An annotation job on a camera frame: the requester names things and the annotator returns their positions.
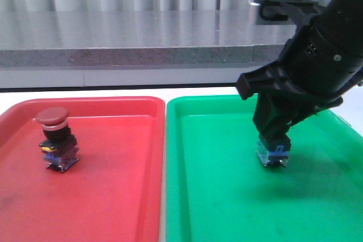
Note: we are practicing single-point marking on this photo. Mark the green mushroom push button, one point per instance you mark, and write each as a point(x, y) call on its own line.
point(273, 152)

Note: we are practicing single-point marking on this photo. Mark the green plastic tray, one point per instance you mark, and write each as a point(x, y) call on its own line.
point(218, 190)

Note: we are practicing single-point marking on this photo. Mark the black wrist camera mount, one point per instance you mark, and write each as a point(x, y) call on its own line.
point(284, 12)

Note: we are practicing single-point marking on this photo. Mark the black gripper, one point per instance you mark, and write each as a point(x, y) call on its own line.
point(304, 79)

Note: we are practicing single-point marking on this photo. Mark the red mushroom push button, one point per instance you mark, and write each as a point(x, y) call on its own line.
point(60, 148)

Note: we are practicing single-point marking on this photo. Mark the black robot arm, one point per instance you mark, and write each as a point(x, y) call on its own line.
point(339, 23)

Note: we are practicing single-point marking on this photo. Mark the grey stone ledge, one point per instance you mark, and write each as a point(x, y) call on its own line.
point(140, 38)

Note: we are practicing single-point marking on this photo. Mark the red plastic tray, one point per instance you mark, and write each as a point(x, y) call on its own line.
point(112, 193)

